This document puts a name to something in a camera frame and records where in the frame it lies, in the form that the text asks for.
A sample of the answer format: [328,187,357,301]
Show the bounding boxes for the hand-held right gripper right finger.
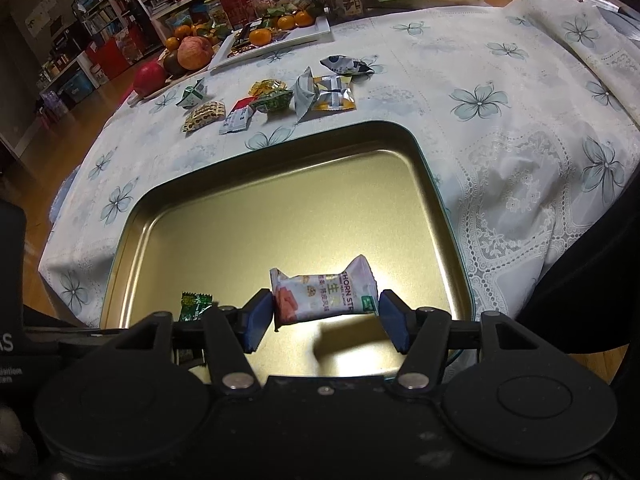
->
[379,290,566,392]

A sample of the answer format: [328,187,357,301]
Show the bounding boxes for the teal box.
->
[165,2,221,31]

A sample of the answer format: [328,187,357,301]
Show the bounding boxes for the beige fruit tray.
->
[129,42,231,107]

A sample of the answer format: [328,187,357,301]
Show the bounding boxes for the grey white snack packet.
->
[292,67,321,123]

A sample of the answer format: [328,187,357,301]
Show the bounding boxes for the gold metal tin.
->
[99,121,476,378]

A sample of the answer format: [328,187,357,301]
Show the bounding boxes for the red tin can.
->
[216,0,252,31]

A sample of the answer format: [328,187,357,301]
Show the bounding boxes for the blue white snack packet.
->
[320,55,375,78]

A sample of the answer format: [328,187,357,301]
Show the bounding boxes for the red storage box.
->
[87,35,133,79]

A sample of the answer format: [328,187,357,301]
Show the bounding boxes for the bookshelf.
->
[72,0,166,76]

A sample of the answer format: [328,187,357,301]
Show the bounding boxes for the gold wrapped candy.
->
[249,79,286,98]

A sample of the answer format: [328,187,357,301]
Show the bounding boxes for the blue storage bin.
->
[60,70,96,107]

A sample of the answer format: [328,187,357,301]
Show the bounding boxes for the red yellow apple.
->
[177,35,216,71]

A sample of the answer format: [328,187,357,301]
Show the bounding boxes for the red and white snack packet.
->
[219,99,257,136]

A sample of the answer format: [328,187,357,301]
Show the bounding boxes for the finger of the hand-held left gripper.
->
[22,304,131,343]

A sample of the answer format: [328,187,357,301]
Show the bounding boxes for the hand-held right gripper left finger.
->
[90,287,275,393]

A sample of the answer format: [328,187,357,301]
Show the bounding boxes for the green pea snack packet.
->
[250,89,295,115]

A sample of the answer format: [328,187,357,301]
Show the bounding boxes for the silver yellow snack packet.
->
[312,74,358,112]

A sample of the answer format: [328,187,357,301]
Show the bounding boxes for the red pomegranate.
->
[132,61,168,97]

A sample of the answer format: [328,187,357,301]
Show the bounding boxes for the small green white packet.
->
[176,79,208,110]

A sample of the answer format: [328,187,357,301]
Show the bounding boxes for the white floral tablecloth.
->
[39,0,640,361]

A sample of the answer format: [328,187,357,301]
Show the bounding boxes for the yellow patterned snack packet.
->
[182,101,227,133]

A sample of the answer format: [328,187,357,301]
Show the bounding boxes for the white orange-print snack packet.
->
[270,255,378,332]

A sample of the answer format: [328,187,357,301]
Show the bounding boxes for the green wrapped candy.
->
[179,291,217,322]

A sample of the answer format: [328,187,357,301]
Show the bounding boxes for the white rectangular plate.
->
[207,14,335,72]

